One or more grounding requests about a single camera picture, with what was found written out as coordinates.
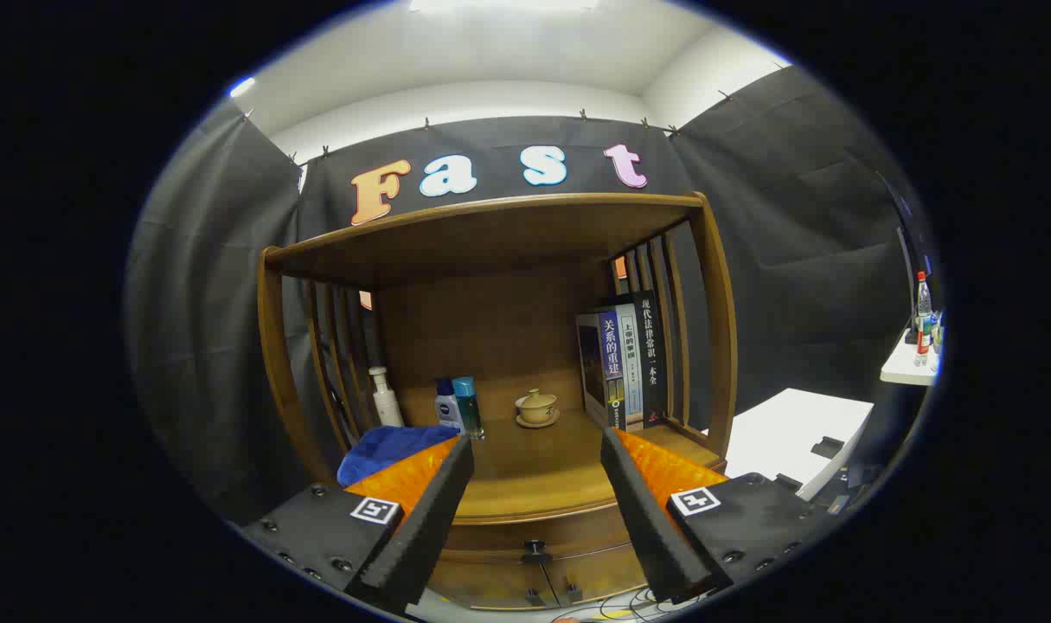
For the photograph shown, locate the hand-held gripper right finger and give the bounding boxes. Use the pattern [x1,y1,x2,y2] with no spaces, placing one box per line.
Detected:
[600,427,837,605]

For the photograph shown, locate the wooden cabinet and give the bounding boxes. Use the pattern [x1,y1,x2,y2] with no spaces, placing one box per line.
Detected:
[257,192,740,611]

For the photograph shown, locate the blue towel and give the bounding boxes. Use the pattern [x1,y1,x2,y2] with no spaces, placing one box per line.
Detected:
[336,424,461,487]

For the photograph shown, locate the black book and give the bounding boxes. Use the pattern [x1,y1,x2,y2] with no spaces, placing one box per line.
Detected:
[633,290,670,427]

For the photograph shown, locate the wooden drawer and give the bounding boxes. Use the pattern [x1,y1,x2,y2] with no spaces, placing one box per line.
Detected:
[443,506,643,568]

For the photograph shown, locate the pale book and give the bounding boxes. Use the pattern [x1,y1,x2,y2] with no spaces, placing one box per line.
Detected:
[616,303,645,431]

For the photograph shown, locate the white shelf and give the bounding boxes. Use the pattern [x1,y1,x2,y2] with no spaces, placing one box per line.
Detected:
[880,324,943,387]

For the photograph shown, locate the black cables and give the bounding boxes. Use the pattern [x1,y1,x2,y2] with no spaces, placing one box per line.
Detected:
[568,584,716,622]

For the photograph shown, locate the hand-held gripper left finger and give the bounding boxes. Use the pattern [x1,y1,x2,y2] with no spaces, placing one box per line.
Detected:
[240,435,476,615]

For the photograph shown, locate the beige lidded teacup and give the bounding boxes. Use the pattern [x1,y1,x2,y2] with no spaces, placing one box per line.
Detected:
[515,389,561,429]

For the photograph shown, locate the white bottle with blue cap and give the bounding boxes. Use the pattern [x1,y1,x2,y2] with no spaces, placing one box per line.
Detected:
[434,378,465,435]

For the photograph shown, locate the teal bottle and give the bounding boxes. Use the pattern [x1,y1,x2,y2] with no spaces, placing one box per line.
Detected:
[452,376,485,440]

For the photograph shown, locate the ceiling light panel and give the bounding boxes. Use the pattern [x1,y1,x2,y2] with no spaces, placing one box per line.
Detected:
[408,0,601,13]

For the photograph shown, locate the wooden countertop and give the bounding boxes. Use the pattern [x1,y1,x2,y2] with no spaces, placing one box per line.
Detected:
[339,407,727,526]

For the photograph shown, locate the white pump bottle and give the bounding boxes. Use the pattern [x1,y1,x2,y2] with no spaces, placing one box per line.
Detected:
[368,366,405,428]

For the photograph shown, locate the white side table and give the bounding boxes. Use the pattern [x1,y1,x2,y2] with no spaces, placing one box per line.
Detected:
[707,388,875,503]

